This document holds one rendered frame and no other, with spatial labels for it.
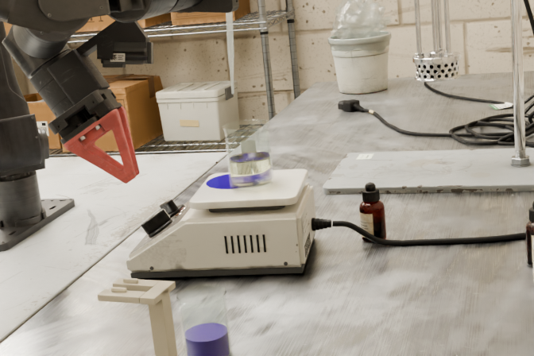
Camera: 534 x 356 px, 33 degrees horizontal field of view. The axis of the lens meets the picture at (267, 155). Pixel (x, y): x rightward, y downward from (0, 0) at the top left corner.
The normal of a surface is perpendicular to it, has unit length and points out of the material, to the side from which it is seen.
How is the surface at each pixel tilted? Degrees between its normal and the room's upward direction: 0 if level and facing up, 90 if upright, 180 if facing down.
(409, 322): 0
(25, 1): 90
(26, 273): 0
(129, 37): 82
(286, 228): 90
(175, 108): 92
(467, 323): 0
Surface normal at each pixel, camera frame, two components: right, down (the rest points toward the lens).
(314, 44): -0.26, 0.25
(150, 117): 0.95, -0.02
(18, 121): 0.43, -0.07
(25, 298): -0.10, -0.97
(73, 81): 0.03, 0.09
